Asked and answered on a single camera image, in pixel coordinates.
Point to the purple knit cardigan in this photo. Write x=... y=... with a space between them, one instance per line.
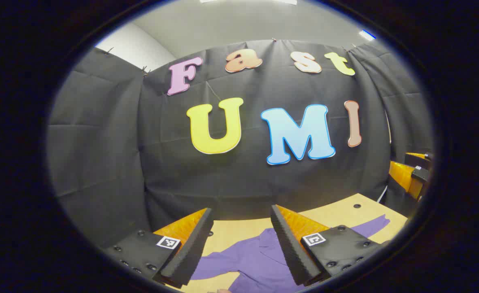
x=260 y=260

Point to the black backdrop cloth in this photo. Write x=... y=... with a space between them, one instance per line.
x=243 y=183

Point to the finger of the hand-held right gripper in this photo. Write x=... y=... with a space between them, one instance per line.
x=420 y=160
x=408 y=179

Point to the ceiling light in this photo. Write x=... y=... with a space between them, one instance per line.
x=366 y=35

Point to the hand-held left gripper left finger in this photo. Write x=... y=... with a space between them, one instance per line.
x=190 y=256

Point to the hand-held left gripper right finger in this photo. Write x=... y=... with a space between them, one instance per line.
x=292 y=252

